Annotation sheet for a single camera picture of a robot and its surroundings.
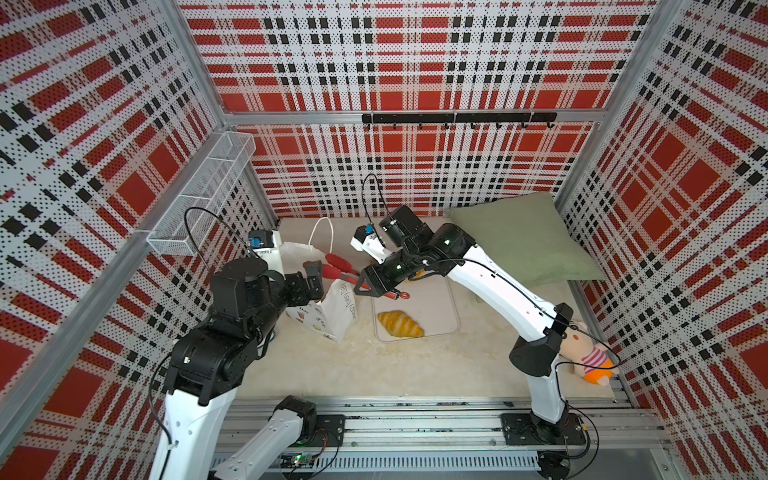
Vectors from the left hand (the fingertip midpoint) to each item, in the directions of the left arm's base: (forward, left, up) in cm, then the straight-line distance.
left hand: (306, 268), depth 61 cm
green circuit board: (-31, +5, -35) cm, 47 cm away
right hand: (0, -13, -7) cm, 15 cm away
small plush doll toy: (-8, -71, -32) cm, 78 cm away
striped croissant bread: (+3, -19, -33) cm, 38 cm away
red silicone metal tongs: (+6, -5, -9) cm, 12 cm away
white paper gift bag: (+1, -2, -22) cm, 22 cm away
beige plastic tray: (+11, -29, -37) cm, 48 cm away
